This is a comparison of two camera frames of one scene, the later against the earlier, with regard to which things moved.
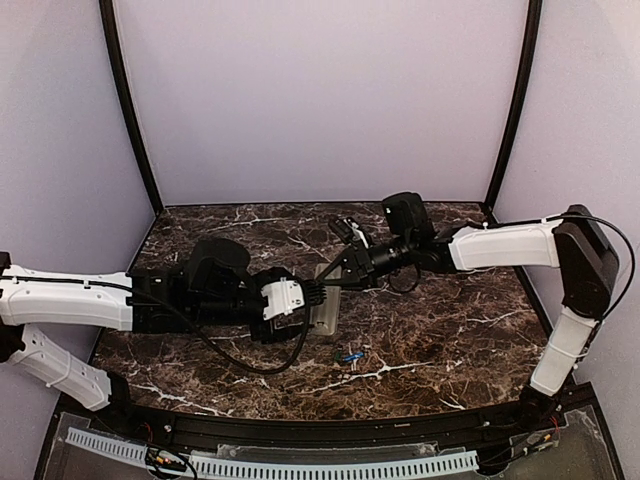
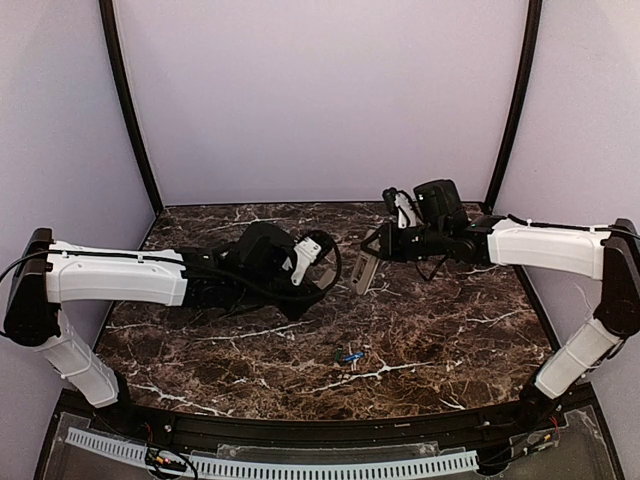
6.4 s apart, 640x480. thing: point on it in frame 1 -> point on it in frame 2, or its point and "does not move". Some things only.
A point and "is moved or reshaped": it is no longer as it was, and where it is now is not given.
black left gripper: (275, 329) -> (288, 304)
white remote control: (325, 317) is moved or reshaped
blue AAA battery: (350, 358) does not move
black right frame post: (519, 103) does not move
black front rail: (309, 431) does not move
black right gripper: (356, 265) -> (385, 245)
